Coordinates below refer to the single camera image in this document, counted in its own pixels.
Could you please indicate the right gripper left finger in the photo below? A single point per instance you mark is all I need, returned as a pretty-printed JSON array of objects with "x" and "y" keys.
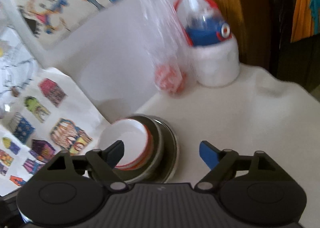
[{"x": 102, "y": 164}]

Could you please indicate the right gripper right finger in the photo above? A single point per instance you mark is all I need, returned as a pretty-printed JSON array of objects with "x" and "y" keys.
[{"x": 220, "y": 163}]

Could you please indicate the white red-rimmed bowl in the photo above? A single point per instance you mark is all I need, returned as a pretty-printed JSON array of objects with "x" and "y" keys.
[
  {"x": 143, "y": 157},
  {"x": 131, "y": 132}
]

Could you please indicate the shallow steel plate with sticker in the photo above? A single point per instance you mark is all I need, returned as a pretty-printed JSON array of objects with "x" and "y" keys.
[{"x": 164, "y": 159}]

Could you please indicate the deep steel bowl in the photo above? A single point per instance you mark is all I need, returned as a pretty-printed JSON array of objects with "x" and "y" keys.
[{"x": 130, "y": 150}]

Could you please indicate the white printed table mat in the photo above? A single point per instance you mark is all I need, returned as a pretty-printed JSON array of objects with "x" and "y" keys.
[{"x": 256, "y": 112}]

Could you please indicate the houses drawing paper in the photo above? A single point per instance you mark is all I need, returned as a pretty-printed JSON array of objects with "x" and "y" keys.
[{"x": 51, "y": 114}]

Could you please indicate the white bottle blue red cap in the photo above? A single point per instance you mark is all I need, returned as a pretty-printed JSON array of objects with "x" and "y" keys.
[{"x": 214, "y": 49}]

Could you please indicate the girl on bench drawing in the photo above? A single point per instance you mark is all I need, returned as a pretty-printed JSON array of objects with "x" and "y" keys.
[{"x": 18, "y": 66}]

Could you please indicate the orange dress figure painting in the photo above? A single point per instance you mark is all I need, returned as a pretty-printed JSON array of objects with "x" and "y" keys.
[{"x": 305, "y": 19}]

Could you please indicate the clear plastic bag red item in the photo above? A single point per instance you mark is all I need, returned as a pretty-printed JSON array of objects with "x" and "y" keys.
[{"x": 167, "y": 46}]

